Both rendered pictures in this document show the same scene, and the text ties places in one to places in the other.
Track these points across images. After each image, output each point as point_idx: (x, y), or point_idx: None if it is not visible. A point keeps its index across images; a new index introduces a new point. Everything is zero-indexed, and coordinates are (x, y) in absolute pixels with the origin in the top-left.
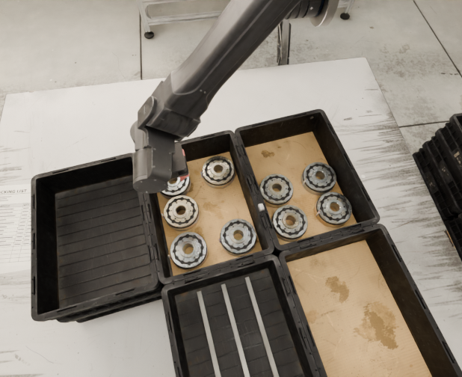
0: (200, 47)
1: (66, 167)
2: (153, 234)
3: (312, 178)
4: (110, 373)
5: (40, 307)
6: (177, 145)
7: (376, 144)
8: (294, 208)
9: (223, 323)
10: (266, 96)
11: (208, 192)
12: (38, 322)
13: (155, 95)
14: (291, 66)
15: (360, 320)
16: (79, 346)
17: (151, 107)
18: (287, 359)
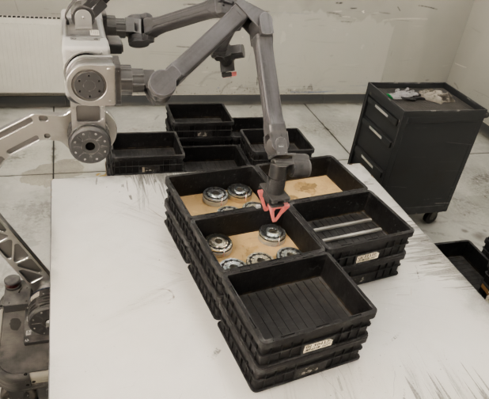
0: (271, 103)
1: (248, 318)
2: (293, 256)
3: (218, 196)
4: (383, 331)
5: None
6: (261, 184)
7: (158, 187)
8: (244, 206)
9: (331, 245)
10: (96, 243)
11: (236, 254)
12: (372, 392)
13: (275, 138)
14: (54, 225)
15: (306, 192)
16: (375, 355)
17: (284, 138)
18: (339, 220)
